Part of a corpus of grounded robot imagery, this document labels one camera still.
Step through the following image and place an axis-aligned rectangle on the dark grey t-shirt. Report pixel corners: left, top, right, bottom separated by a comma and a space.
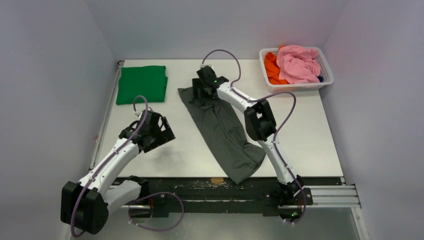
177, 87, 266, 185

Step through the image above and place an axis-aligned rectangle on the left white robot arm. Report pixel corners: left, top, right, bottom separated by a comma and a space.
60, 110, 175, 235

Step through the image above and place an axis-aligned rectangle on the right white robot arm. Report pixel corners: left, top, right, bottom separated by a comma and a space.
192, 65, 308, 205

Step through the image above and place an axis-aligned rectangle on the folded green t-shirt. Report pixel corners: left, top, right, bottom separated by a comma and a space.
115, 65, 168, 105

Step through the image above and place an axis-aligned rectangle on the brown tape piece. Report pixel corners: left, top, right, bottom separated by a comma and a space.
210, 177, 225, 185

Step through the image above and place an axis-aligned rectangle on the orange t-shirt in basket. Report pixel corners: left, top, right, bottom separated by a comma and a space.
263, 52, 289, 85

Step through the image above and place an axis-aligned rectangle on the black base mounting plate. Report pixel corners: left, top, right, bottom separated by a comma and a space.
125, 177, 342, 220

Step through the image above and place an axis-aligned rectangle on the pink crumpled t-shirt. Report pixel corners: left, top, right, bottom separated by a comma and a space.
276, 45, 321, 85

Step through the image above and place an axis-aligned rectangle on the white plastic laundry basket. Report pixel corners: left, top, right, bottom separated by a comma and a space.
259, 46, 334, 93

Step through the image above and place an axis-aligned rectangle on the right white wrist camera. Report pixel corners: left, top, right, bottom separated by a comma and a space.
199, 64, 215, 71

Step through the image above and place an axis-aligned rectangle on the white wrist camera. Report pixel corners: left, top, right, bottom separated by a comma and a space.
199, 64, 215, 71
134, 107, 153, 118

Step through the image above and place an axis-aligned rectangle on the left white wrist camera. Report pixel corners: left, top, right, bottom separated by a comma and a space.
134, 107, 153, 118

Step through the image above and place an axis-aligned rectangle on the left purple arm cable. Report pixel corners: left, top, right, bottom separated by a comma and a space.
69, 95, 150, 238

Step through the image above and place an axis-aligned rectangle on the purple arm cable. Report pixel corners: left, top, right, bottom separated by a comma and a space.
201, 49, 307, 213
69, 95, 150, 238

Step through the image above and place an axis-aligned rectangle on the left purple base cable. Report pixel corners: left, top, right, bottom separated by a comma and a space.
127, 191, 185, 232

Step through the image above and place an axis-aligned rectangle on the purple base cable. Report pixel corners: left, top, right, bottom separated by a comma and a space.
127, 191, 185, 232
282, 198, 307, 226

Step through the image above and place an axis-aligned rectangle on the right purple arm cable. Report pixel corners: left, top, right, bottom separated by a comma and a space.
201, 49, 307, 213

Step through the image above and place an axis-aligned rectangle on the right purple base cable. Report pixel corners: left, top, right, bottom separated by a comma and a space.
282, 198, 307, 226

